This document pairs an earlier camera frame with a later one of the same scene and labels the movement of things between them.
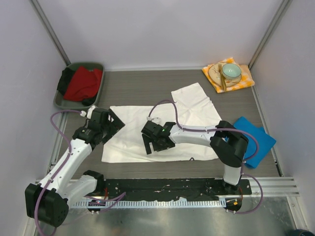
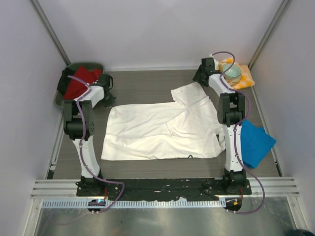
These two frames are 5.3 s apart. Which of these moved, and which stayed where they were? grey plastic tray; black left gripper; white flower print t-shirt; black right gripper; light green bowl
Moved: black left gripper; black right gripper
Stayed: light green bowl; grey plastic tray; white flower print t-shirt
